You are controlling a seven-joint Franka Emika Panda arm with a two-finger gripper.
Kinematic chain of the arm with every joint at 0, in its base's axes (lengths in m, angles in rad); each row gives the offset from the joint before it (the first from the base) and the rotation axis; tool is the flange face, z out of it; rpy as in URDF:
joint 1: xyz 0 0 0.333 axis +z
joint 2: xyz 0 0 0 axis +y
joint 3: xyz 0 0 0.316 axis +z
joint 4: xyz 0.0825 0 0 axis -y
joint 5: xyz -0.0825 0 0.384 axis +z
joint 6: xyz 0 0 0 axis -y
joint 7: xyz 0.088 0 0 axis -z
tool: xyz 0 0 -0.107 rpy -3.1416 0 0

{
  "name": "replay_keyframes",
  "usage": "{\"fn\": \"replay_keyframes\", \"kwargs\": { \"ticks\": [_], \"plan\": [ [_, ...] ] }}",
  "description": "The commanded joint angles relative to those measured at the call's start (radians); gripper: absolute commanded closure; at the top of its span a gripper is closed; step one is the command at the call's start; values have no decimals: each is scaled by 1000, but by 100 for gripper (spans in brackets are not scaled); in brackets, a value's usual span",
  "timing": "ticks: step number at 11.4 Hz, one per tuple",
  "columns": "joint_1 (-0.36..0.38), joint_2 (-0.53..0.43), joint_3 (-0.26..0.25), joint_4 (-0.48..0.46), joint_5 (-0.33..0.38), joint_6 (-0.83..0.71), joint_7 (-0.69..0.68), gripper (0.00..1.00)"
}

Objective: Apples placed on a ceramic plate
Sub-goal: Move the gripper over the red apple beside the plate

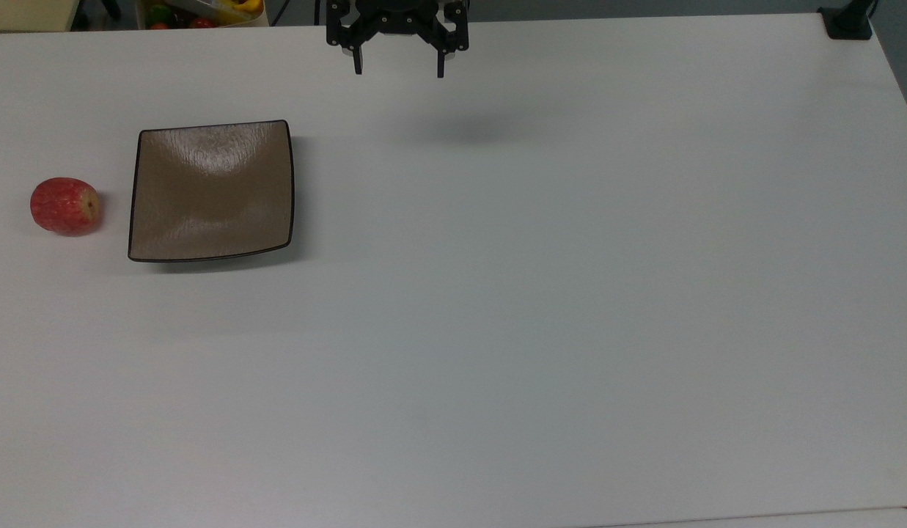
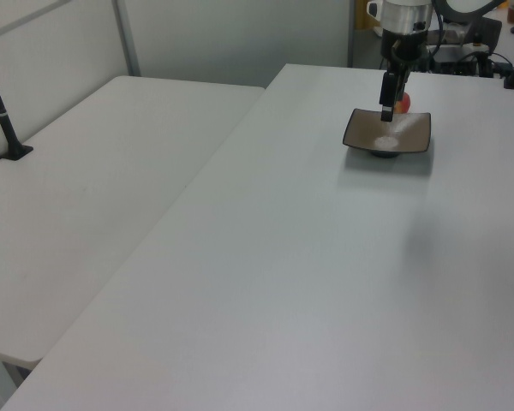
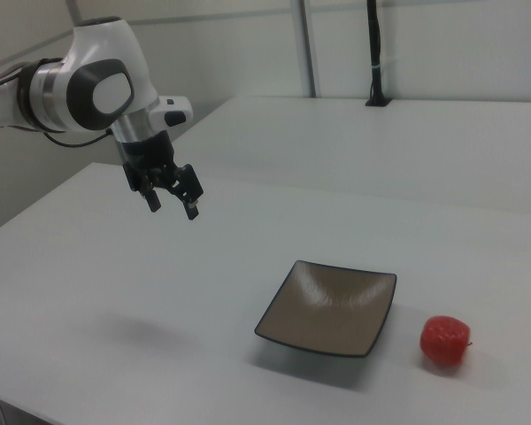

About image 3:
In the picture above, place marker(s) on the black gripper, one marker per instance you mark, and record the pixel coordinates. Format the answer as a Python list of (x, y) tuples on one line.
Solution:
[(147, 152)]

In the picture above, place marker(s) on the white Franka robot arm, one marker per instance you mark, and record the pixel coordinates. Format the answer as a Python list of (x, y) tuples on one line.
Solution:
[(93, 84)]

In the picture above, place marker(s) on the square brown ceramic plate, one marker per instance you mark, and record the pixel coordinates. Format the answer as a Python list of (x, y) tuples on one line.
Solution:
[(327, 306)]

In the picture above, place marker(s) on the red apple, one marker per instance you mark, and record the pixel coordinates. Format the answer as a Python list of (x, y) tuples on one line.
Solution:
[(444, 339)]

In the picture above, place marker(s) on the black camera stand pole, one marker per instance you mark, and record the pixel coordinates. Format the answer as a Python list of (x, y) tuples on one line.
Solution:
[(376, 53)]

